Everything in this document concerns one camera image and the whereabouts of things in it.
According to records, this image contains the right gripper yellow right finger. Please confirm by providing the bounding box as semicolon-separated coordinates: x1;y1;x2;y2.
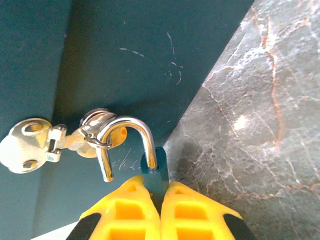
159;180;256;240

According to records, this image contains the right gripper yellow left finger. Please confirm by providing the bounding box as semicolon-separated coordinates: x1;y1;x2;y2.
66;174;161;240

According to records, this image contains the silver hasp staple loop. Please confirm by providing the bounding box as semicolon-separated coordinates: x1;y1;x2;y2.
80;107;119;132

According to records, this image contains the small wire key ring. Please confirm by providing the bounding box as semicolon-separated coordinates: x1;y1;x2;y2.
84;133;114;150

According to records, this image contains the starry night painted tin box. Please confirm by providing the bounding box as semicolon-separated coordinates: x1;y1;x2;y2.
0;0;256;240

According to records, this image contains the silver box hasp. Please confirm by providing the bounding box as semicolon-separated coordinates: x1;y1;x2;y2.
0;117;128;175

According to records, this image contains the teal padlock with silver shackle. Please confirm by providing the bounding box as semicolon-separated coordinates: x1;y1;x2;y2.
96;116;171;213

